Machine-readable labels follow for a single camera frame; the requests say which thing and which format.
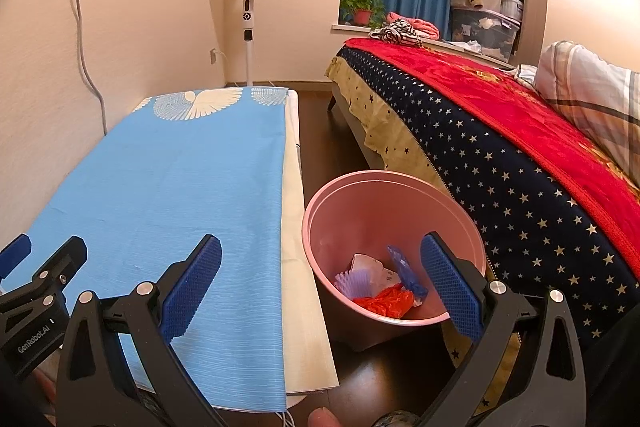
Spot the purple foam net sleeve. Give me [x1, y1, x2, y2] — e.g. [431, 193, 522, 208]
[334, 269, 373, 300]

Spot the pink plastic trash bin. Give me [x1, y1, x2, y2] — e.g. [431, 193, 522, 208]
[303, 170, 487, 351]

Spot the right hand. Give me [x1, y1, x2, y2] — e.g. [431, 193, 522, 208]
[307, 407, 342, 427]

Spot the navy star bed sheet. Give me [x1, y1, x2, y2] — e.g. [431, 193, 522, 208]
[323, 44, 640, 417]

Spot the blue plastic wrapper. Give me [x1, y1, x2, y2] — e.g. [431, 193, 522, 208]
[387, 245, 428, 307]

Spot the orange plastic bag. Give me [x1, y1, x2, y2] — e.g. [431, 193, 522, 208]
[354, 284, 414, 319]

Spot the crumpled white tissue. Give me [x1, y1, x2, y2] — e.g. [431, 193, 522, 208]
[350, 254, 400, 295]

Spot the white foam table pad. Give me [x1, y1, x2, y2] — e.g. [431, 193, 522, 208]
[281, 89, 340, 407]

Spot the red blanket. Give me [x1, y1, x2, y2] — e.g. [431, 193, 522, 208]
[337, 38, 639, 274]

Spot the blue crane pattern cloth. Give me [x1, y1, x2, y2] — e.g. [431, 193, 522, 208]
[2, 87, 288, 412]

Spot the plaid pillow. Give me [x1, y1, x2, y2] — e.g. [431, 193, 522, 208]
[534, 41, 639, 184]

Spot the clear plastic storage box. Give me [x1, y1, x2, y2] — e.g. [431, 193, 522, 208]
[450, 6, 521, 62]

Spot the pink clothing pile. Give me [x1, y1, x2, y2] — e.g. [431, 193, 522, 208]
[386, 12, 440, 40]

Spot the zebra pattern cloth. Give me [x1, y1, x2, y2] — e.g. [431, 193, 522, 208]
[369, 18, 428, 46]

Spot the potted green plant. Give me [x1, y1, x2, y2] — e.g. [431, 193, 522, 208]
[340, 0, 386, 28]

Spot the grey wall cable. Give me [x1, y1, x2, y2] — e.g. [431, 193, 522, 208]
[69, 0, 109, 136]

